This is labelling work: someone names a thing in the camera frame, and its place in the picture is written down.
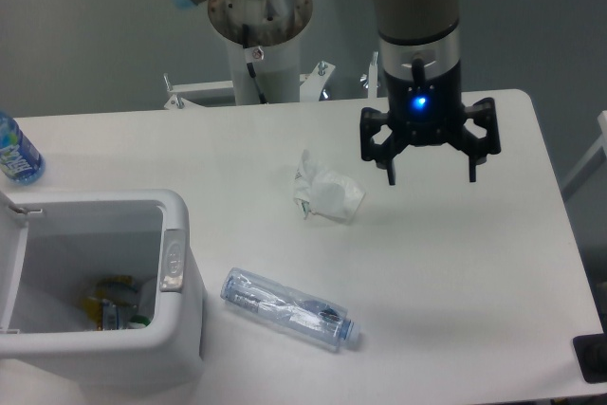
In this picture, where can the white trash can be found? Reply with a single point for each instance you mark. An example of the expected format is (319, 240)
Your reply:
(56, 246)

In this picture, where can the blue labelled water bottle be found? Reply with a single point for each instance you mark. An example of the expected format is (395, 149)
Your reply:
(21, 162)

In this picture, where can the white frame at right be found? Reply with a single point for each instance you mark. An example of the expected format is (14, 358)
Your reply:
(588, 164)

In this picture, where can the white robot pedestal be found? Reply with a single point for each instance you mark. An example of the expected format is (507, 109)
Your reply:
(263, 40)

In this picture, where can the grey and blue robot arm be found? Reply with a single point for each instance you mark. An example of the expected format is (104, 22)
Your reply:
(419, 49)

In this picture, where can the clear plastic bottle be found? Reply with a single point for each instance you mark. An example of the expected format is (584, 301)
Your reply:
(300, 315)

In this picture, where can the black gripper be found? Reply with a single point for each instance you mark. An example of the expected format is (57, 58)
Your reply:
(423, 106)

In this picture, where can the yellow trash in can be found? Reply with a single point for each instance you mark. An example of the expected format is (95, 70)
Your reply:
(113, 304)

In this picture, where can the white paper trash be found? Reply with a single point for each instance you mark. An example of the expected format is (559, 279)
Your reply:
(321, 191)

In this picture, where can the black object at table edge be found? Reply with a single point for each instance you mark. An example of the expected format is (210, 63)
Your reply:
(591, 354)

